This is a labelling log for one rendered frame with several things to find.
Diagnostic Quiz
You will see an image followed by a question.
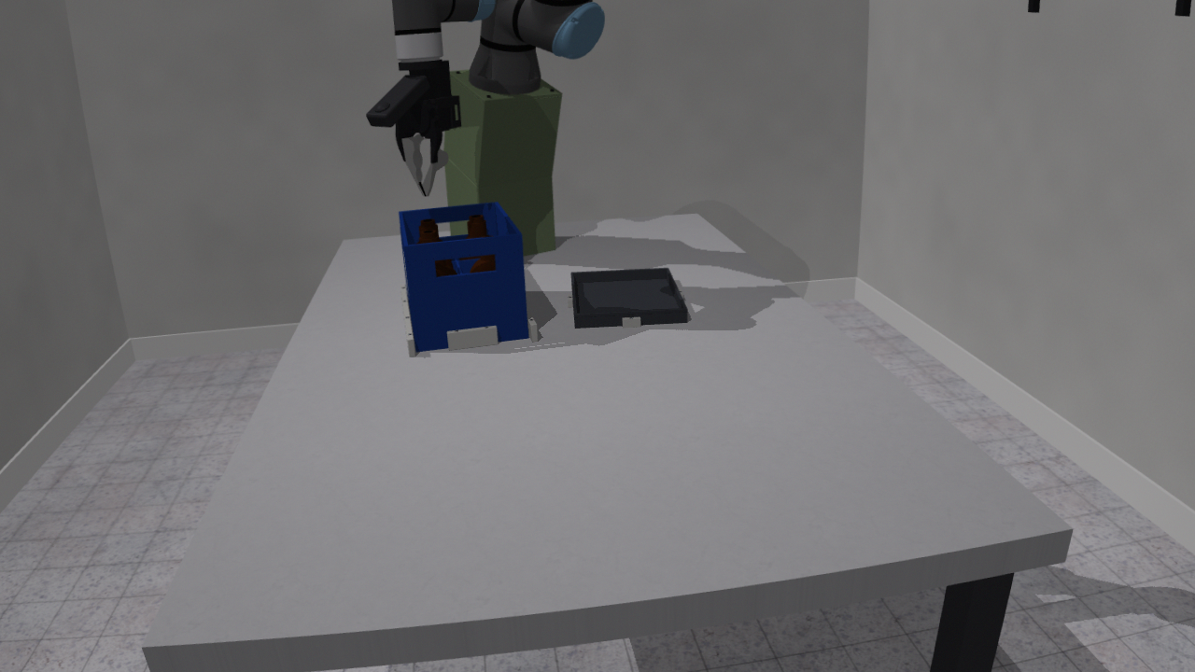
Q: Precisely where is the blue crate with dividers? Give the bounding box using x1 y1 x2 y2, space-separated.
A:
399 202 528 352

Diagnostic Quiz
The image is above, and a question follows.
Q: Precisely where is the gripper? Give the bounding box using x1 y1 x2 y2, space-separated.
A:
396 60 461 196

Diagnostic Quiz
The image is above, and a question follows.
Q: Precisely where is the brown bottle with blue label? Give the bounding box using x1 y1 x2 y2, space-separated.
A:
470 255 496 273

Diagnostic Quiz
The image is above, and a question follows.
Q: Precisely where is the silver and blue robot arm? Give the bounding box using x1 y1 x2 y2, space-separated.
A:
366 0 605 127

